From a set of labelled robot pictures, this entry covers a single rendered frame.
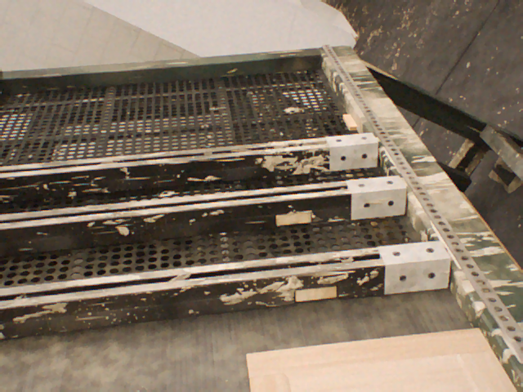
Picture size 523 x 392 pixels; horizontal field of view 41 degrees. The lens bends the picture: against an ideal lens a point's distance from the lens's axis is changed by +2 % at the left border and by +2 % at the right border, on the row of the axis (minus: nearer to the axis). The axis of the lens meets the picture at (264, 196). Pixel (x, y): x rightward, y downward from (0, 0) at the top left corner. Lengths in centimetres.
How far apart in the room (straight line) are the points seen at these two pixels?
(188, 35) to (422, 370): 374
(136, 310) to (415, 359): 50
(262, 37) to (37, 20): 222
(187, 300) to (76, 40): 506
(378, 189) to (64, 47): 494
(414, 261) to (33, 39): 525
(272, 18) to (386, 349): 366
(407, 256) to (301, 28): 351
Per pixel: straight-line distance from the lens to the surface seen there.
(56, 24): 623
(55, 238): 158
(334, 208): 157
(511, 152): 264
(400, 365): 121
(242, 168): 175
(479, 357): 124
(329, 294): 135
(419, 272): 136
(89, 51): 627
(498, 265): 141
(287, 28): 474
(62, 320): 135
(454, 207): 157
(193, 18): 467
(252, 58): 249
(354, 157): 179
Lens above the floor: 169
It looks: 19 degrees down
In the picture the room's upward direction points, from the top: 68 degrees counter-clockwise
